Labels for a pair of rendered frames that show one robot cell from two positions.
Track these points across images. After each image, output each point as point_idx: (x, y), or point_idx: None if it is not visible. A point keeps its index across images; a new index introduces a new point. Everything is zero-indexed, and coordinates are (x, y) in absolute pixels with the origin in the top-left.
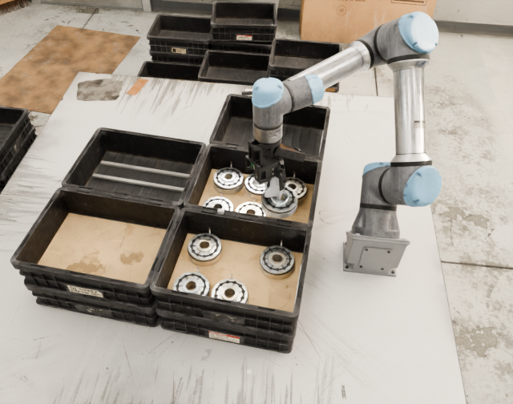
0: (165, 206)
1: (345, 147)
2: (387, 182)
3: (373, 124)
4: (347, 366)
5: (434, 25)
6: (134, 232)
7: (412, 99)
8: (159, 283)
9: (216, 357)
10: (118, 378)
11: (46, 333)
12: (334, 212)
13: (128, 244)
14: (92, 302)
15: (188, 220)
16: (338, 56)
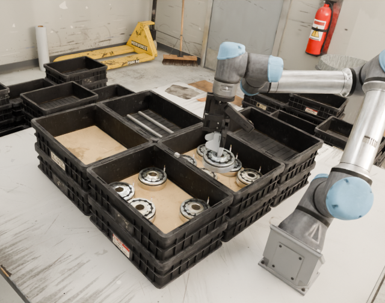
0: (145, 137)
1: None
2: (321, 186)
3: (372, 187)
4: None
5: None
6: (120, 150)
7: (370, 116)
8: (97, 172)
9: (106, 258)
10: (35, 230)
11: (26, 184)
12: None
13: (109, 154)
14: (59, 173)
15: (155, 156)
16: (322, 71)
